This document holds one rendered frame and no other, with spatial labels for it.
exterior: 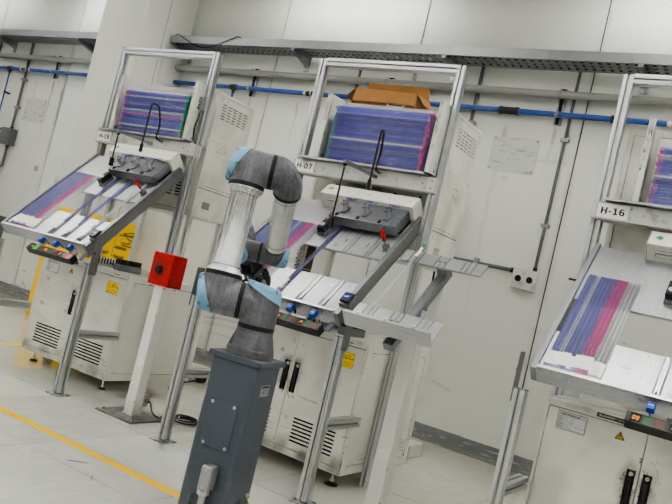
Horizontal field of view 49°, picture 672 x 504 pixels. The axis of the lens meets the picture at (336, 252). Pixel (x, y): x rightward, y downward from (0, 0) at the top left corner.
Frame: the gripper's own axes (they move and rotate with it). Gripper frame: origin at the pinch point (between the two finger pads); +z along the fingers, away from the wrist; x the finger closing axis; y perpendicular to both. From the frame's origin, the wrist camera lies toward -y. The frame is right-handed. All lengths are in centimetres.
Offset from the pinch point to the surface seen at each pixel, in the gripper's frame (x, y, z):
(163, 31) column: -284, -243, -10
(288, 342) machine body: -7.5, -12.6, 39.6
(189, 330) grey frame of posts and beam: -38.5, 12.2, 22.1
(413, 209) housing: 30, -70, -2
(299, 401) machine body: 5, 3, 56
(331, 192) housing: -13, -71, -3
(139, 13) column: -290, -230, -29
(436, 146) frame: 34, -90, -23
